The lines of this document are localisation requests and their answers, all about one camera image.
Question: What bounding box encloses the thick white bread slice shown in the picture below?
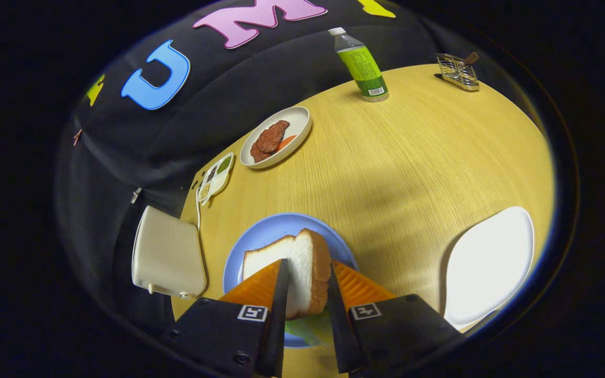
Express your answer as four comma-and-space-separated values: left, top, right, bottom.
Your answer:
243, 228, 332, 321

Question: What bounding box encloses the white divided seasoning tray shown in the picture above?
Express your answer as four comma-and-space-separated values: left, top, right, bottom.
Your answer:
197, 152, 235, 206

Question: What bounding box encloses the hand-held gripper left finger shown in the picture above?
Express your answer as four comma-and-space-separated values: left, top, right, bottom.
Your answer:
163, 258, 290, 378

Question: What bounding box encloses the blue round plate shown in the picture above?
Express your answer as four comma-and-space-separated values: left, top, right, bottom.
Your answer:
223, 212, 358, 348

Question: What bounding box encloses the cream round plate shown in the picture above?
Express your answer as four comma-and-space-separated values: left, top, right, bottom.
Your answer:
239, 106, 312, 170

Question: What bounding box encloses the green lettuce leaf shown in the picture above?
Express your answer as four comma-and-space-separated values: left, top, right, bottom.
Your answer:
284, 310, 335, 347

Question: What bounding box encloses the green label plastic bottle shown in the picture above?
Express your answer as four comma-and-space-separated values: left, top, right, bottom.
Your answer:
328, 27, 390, 102

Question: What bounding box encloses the small wire fry basket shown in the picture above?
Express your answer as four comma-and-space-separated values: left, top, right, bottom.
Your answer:
435, 51, 481, 92

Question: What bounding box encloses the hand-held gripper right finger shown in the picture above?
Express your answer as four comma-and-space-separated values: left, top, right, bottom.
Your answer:
327, 260, 463, 376

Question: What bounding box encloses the white rounded square plate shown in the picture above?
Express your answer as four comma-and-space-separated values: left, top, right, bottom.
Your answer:
443, 206, 536, 331

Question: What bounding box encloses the white toaster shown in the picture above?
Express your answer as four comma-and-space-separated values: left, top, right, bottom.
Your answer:
132, 205, 207, 300

